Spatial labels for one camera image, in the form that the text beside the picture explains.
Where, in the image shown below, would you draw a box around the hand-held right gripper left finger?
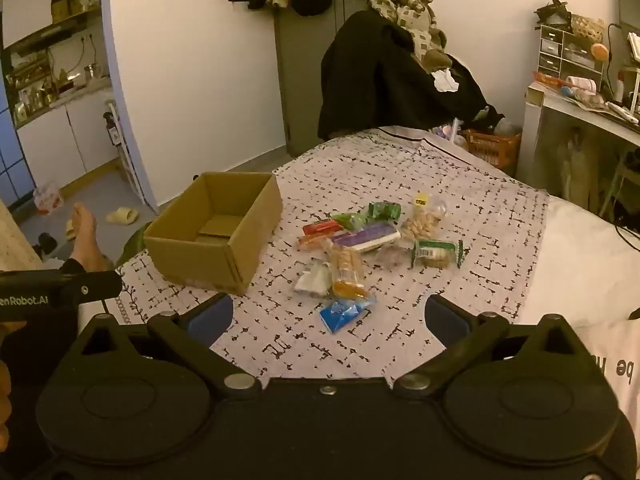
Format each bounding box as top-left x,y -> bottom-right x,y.
70,293 -> 263,401

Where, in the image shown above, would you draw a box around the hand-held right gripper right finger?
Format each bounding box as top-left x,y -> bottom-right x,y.
392,294 -> 592,401

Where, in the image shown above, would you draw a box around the cardboard box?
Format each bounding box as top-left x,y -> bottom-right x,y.
142,171 -> 284,296

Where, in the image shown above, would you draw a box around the green white cracker packet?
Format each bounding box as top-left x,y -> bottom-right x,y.
410,238 -> 465,269

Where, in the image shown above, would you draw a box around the clear packet brown sweets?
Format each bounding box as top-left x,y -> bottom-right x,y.
375,245 -> 414,267

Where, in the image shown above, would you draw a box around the clear bag of peanuts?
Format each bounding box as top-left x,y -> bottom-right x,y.
401,192 -> 448,241

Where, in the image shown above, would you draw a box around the blue snack packet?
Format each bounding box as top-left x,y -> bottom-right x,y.
320,297 -> 377,335

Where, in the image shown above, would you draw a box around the white snack packet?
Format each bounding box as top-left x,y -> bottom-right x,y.
294,259 -> 332,297

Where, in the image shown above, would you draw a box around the clear biscuit packet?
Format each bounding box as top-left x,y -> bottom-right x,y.
325,244 -> 369,301

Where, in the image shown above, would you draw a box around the purple white snack box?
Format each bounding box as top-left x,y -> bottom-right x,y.
332,223 -> 401,253

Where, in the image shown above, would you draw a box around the orange snack packet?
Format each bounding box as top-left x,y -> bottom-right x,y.
297,233 -> 334,252

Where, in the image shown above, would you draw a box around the dark green snack packet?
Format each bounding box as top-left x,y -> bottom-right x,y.
368,200 -> 401,222

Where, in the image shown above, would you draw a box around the light green snack packet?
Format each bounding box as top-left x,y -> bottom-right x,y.
331,211 -> 369,229

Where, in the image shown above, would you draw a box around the red snack packet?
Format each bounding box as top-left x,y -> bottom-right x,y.
302,218 -> 341,236

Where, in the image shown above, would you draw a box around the beige textured cloth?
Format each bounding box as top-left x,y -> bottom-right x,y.
0,199 -> 44,274

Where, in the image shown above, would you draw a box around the person's foot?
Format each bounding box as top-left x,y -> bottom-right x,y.
69,202 -> 114,272

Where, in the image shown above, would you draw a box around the red white plastic bag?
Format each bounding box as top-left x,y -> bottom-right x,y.
32,183 -> 65,216

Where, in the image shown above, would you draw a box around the dark green bag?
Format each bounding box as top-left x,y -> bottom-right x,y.
114,227 -> 149,266

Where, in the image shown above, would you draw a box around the blue paned glass door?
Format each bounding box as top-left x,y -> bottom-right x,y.
0,67 -> 36,209

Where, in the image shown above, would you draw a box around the white narrow rack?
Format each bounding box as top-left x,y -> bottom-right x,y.
103,99 -> 151,201

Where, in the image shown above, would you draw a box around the white bed sheet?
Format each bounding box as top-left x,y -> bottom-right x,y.
517,195 -> 640,332

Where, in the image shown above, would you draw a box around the white kitchen cabinet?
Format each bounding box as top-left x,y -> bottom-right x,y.
15,87 -> 129,182

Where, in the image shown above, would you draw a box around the white printed cloth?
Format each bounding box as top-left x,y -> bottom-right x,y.
580,316 -> 640,412

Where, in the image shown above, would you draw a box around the black bottle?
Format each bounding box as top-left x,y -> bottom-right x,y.
102,112 -> 119,149

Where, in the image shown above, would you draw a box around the orange plastic basket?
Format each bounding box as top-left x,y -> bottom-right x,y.
462,129 -> 522,169

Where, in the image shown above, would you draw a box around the white crumpled cloth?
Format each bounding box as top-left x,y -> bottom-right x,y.
430,67 -> 460,94

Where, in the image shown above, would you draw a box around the white desk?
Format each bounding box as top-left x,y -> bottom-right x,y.
517,81 -> 640,227

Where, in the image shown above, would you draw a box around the black coat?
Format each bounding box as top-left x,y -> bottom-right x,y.
317,10 -> 506,142

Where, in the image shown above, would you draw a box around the grey green door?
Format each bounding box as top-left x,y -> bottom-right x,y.
273,0 -> 396,159

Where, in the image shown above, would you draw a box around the drawer organizer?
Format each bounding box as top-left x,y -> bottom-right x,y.
538,23 -> 609,96

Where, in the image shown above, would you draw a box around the patterned hooded jacket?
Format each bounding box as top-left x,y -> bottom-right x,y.
369,0 -> 454,74

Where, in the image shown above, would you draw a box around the dark tangled object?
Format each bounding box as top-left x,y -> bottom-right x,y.
535,0 -> 574,26

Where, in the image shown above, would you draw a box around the woven basket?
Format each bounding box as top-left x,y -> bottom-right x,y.
570,13 -> 606,44

